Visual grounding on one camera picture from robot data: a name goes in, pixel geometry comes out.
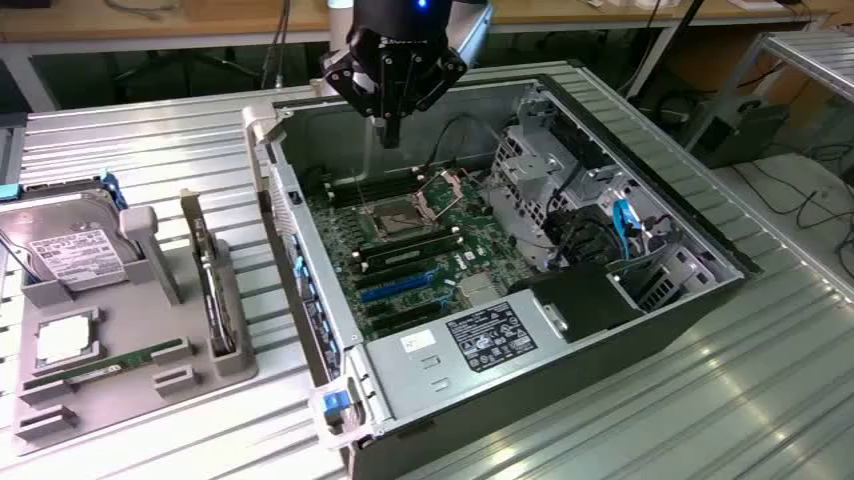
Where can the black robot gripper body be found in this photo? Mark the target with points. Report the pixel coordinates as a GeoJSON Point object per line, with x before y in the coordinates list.
{"type": "Point", "coordinates": [400, 25]}

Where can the black graphics card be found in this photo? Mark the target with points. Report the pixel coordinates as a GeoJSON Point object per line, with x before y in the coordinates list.
{"type": "Point", "coordinates": [208, 260]}

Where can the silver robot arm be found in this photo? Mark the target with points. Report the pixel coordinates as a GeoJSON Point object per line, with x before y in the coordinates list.
{"type": "Point", "coordinates": [476, 30]}

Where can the metal socket cover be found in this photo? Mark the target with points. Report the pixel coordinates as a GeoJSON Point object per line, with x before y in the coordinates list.
{"type": "Point", "coordinates": [443, 192]}

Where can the wooden desk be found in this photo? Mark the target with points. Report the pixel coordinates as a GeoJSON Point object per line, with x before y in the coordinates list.
{"type": "Point", "coordinates": [200, 22]}

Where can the grey metal disk bay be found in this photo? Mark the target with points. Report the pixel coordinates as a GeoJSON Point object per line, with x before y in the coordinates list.
{"type": "Point", "coordinates": [540, 180]}

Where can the CPU socket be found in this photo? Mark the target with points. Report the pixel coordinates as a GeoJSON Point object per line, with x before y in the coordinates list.
{"type": "Point", "coordinates": [395, 219]}

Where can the green motherboard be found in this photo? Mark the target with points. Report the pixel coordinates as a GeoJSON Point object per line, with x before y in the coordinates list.
{"type": "Point", "coordinates": [460, 235]}

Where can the black installed RAM stick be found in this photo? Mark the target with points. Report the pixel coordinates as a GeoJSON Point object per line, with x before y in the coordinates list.
{"type": "Point", "coordinates": [409, 252]}

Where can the blue disk carrier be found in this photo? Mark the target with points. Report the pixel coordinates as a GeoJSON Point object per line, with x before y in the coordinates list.
{"type": "Point", "coordinates": [114, 190]}

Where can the blue expansion slot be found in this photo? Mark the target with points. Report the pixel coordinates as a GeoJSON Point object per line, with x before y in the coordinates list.
{"type": "Point", "coordinates": [396, 289]}

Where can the silver chipset heatsink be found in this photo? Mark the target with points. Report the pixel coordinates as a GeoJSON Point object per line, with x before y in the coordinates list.
{"type": "Point", "coordinates": [479, 291]}

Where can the open black PC case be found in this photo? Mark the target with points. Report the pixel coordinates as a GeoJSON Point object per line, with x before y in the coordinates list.
{"type": "Point", "coordinates": [667, 210]}

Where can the black expansion slot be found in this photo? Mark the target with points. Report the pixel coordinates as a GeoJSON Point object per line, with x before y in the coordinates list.
{"type": "Point", "coordinates": [407, 316]}

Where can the silver hard disk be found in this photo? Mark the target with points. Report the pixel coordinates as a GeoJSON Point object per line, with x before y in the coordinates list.
{"type": "Point", "coordinates": [60, 235]}

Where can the metal slat side table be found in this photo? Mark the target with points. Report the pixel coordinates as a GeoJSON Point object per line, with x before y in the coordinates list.
{"type": "Point", "coordinates": [810, 55]}

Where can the grey power supply unit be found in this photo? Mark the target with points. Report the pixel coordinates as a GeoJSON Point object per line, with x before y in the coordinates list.
{"type": "Point", "coordinates": [427, 360]}

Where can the grey parts rack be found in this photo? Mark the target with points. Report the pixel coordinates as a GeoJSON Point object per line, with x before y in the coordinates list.
{"type": "Point", "coordinates": [133, 320]}

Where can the blue case latch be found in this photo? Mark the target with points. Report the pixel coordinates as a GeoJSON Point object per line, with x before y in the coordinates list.
{"type": "Point", "coordinates": [333, 404]}

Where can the green RAM stick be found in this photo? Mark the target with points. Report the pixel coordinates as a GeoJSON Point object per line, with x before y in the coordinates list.
{"type": "Point", "coordinates": [113, 365]}

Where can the silver CPU chip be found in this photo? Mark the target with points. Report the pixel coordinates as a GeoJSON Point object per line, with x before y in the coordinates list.
{"type": "Point", "coordinates": [65, 340]}

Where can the black plastic air duct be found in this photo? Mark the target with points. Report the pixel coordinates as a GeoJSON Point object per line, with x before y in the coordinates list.
{"type": "Point", "coordinates": [580, 300]}

